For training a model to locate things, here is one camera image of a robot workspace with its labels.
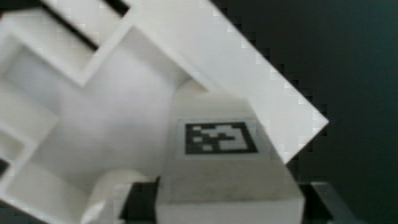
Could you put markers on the white U-shaped obstacle fence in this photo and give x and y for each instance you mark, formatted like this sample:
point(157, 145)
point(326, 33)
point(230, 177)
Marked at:
point(225, 66)

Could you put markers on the white chair seat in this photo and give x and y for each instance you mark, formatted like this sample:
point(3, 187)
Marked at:
point(86, 101)

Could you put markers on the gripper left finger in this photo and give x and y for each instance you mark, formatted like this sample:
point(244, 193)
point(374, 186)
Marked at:
point(122, 203)

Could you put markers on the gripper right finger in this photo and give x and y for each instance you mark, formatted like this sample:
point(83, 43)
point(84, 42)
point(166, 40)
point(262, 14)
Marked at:
point(326, 208)

